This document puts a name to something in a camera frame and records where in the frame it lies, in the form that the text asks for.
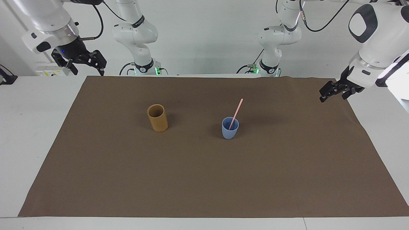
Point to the pink chopstick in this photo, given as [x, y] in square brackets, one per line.
[238, 108]

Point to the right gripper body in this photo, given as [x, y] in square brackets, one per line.
[73, 48]

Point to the black stand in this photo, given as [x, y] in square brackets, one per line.
[7, 78]

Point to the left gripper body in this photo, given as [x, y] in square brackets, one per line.
[343, 76]

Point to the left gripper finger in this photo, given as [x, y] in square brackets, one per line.
[351, 90]
[330, 89]

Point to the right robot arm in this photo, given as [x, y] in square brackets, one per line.
[134, 35]

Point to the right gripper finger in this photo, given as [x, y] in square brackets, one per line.
[68, 64]
[96, 59]

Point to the blue cup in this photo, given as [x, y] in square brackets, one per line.
[230, 133]

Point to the white box with yellow labels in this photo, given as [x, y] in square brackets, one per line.
[51, 71]

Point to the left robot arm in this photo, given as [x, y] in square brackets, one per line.
[380, 35]

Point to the bamboo cup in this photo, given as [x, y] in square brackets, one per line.
[158, 123]

